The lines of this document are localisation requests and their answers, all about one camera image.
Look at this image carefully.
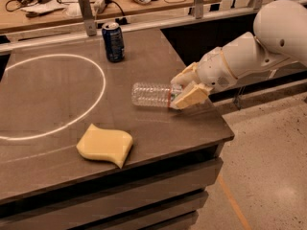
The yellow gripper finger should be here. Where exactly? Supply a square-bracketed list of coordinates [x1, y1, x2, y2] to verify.
[170, 81, 213, 109]
[171, 62, 199, 86]

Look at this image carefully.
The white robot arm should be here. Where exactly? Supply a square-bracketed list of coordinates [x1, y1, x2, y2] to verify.
[169, 0, 307, 109]

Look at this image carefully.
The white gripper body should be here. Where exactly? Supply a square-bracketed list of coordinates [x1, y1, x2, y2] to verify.
[197, 47, 237, 92]

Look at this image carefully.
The left metal frame post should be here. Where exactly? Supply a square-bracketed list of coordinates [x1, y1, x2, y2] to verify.
[78, 0, 97, 36]

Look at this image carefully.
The yellow wavy sponge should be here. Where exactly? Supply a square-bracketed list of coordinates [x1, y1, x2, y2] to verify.
[77, 124, 133, 169]

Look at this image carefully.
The clear plastic water bottle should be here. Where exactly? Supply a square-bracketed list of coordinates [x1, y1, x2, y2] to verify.
[131, 82, 183, 108]

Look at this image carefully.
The white paper sheet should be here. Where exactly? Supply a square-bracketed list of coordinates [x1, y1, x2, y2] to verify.
[22, 0, 66, 13]

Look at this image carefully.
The blue soda can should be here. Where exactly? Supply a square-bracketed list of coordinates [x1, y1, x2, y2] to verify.
[102, 22, 125, 62]

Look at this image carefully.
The black cable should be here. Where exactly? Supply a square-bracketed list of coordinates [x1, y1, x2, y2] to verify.
[105, 0, 130, 26]

